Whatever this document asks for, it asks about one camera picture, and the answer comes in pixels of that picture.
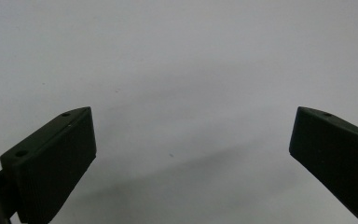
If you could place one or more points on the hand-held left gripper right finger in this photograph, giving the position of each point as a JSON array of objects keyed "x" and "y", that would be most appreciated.
[{"x": 335, "y": 152}]

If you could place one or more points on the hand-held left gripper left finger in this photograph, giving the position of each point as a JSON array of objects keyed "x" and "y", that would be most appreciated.
[{"x": 54, "y": 161}]

